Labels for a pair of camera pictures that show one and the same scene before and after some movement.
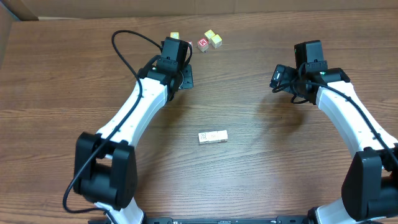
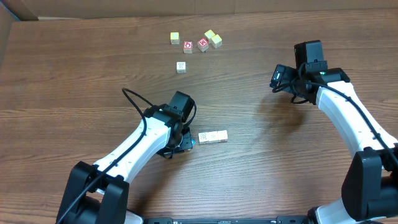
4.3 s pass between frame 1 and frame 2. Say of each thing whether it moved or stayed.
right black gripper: stayed
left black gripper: moved
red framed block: stayed
